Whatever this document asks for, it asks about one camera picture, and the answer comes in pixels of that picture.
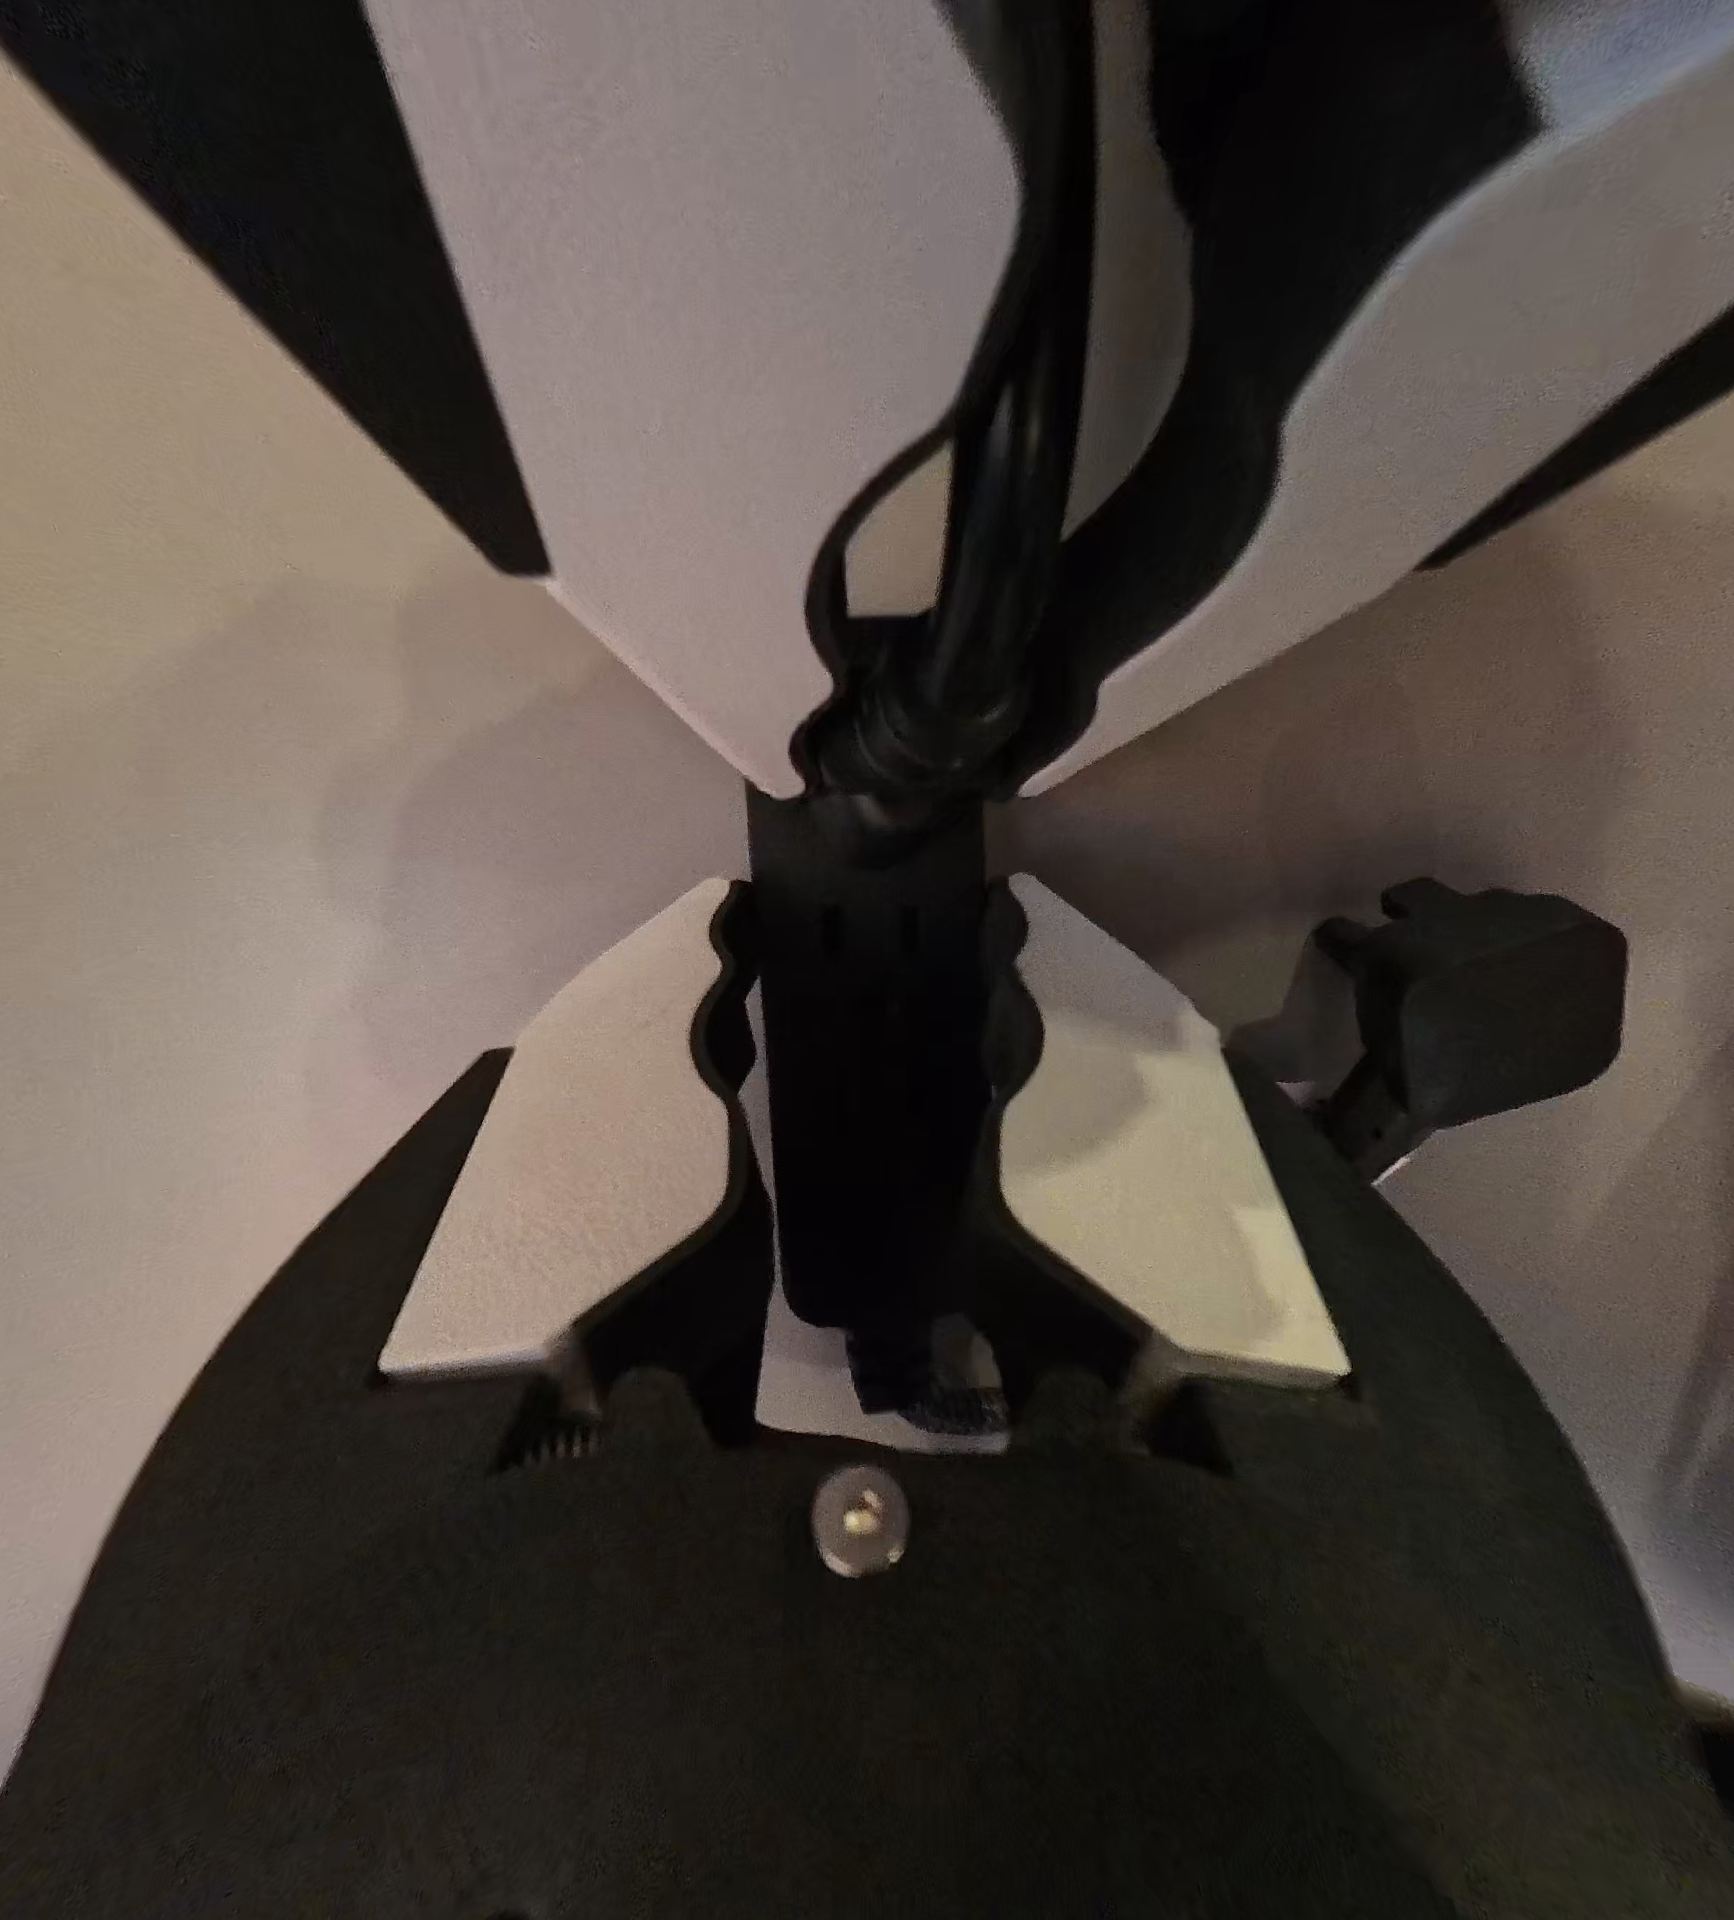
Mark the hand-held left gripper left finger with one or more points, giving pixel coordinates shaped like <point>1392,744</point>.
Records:
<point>568,1170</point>

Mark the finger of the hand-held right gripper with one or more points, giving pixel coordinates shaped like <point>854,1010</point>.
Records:
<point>1480,376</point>
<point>687,300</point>

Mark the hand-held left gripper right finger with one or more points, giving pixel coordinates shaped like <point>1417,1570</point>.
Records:
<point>1167,1184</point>

